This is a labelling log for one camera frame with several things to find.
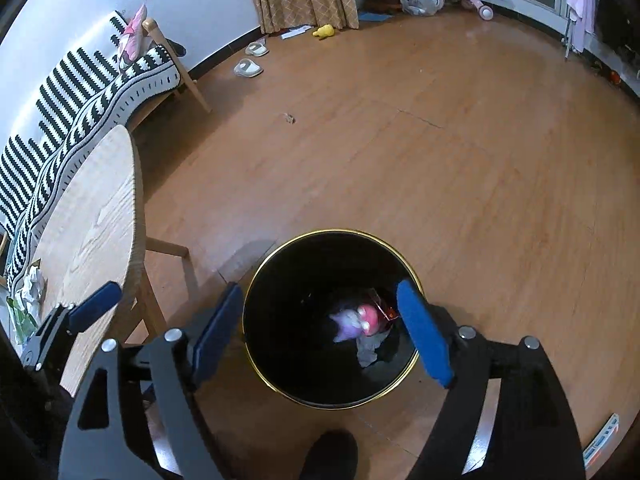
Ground red wrapper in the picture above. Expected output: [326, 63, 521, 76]
[370, 287, 402, 333]

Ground purple pink wrapper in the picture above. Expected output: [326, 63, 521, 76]
[329, 304, 382, 344]

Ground black trash bin gold rim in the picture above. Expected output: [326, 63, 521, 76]
[242, 230, 426, 408]

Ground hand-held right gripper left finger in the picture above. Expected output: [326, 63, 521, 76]
[57, 282, 246, 480]

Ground round wooden table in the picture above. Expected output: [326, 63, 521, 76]
[30, 125, 191, 406]

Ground white power strip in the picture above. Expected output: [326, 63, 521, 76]
[582, 412, 621, 464]

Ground person's black shoe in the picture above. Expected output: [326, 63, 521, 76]
[297, 429, 359, 480]

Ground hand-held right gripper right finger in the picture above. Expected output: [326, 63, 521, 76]
[396, 280, 587, 480]

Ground black white striped sofa cover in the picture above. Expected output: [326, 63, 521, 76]
[0, 10, 182, 291]

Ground wooden sofa frame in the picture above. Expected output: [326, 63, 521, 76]
[142, 17, 213, 113]

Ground grey crumpled paper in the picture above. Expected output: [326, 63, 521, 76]
[356, 332, 397, 367]

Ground metal clothes rack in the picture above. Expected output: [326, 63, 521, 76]
[563, 12, 577, 61]

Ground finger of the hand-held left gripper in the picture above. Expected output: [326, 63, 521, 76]
[55, 281, 123, 335]

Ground green snack packet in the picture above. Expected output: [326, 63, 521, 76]
[6, 297, 42, 347]

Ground light pink hanging garment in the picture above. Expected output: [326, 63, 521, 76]
[566, 0, 599, 54]

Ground pink pillow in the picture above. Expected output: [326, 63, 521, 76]
[117, 4, 152, 68]

